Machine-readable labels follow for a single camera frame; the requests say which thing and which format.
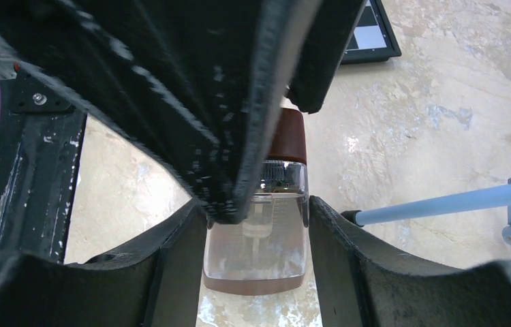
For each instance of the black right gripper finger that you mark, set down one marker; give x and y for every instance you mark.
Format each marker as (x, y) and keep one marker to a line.
(364, 281)
(322, 53)
(196, 85)
(151, 280)

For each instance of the clear plastic metronome cover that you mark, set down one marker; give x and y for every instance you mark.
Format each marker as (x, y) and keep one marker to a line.
(270, 242)

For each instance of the brown wooden metronome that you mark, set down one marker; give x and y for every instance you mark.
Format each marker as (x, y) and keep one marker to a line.
(289, 144)

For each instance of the black white checkerboard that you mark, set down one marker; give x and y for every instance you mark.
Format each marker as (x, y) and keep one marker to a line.
(373, 39)

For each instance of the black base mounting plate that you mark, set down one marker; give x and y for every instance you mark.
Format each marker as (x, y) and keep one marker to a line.
(41, 137)

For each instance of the blue tripod music stand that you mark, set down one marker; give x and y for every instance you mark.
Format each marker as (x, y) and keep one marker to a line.
(492, 197)

